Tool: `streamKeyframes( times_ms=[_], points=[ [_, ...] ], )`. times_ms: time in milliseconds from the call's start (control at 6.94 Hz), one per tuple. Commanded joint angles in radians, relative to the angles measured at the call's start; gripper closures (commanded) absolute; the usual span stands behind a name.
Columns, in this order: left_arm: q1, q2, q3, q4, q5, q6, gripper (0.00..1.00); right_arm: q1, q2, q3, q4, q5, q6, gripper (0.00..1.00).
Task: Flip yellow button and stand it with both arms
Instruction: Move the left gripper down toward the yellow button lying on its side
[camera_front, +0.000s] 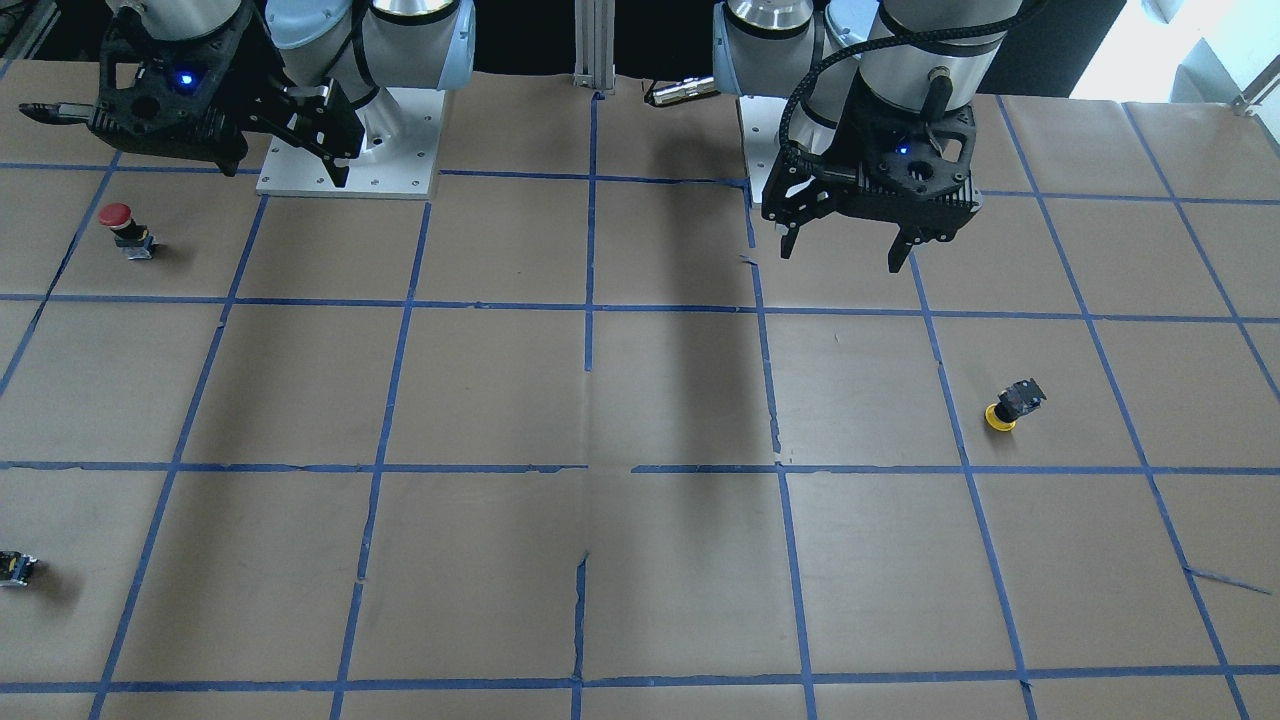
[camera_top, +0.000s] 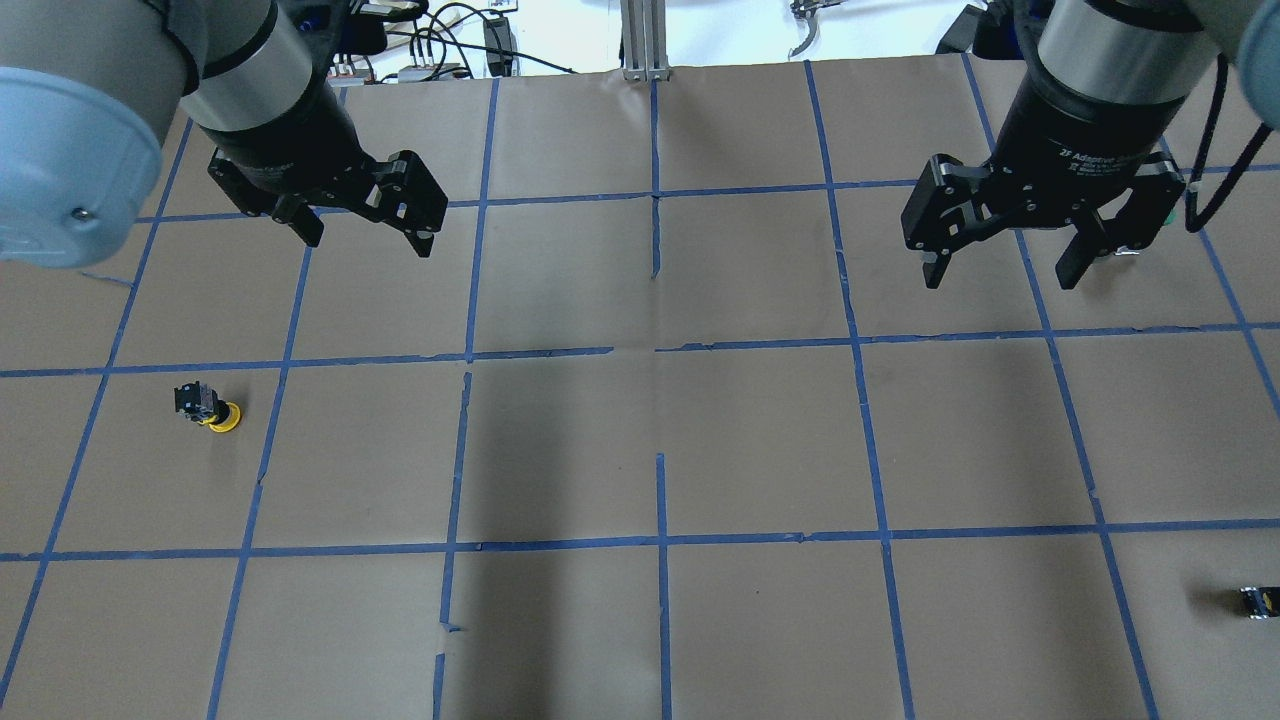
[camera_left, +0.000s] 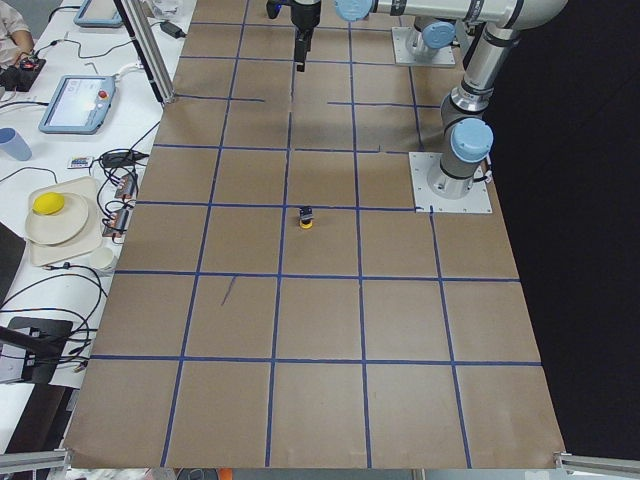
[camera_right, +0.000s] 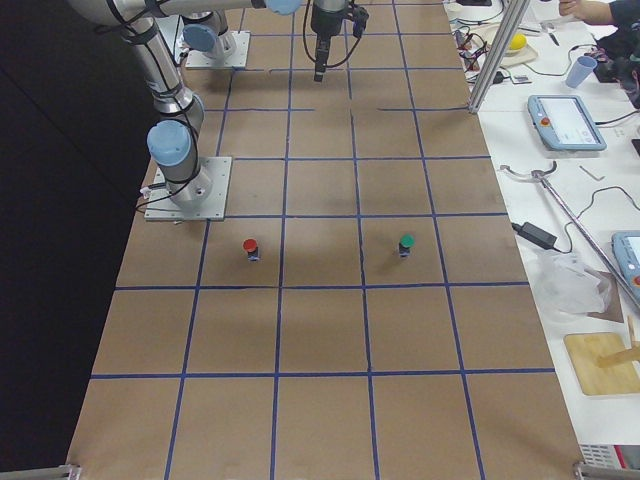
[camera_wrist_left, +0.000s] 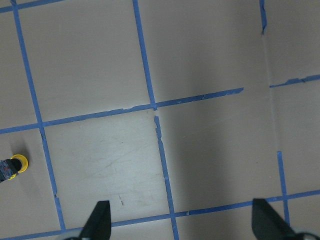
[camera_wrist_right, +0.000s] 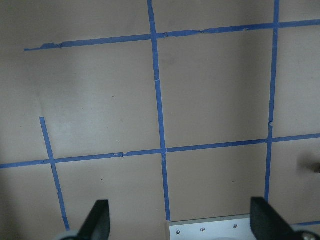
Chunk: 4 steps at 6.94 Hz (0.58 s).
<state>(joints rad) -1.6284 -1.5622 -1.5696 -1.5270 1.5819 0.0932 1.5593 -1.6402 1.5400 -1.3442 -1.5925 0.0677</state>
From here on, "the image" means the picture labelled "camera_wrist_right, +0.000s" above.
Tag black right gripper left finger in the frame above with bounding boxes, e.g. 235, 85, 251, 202
76, 199, 111, 240

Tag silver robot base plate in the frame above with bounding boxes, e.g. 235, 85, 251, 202
168, 214, 255, 240

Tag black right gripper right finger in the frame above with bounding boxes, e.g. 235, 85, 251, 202
250, 197, 302, 240

